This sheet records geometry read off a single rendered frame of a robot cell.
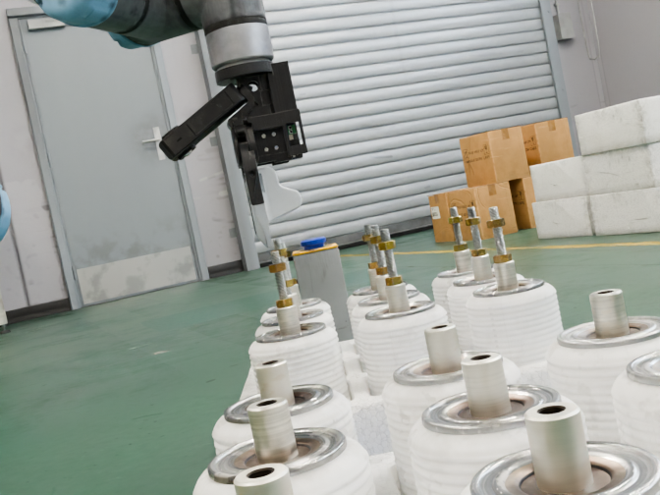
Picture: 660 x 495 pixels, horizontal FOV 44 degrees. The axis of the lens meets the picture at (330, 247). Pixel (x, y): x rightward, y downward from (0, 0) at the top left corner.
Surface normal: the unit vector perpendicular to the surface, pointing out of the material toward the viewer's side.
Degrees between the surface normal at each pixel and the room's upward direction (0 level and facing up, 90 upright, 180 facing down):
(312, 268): 90
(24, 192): 90
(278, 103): 90
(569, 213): 90
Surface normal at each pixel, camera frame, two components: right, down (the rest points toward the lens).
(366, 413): 0.03, 0.05
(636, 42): -0.91, 0.20
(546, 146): 0.34, -0.02
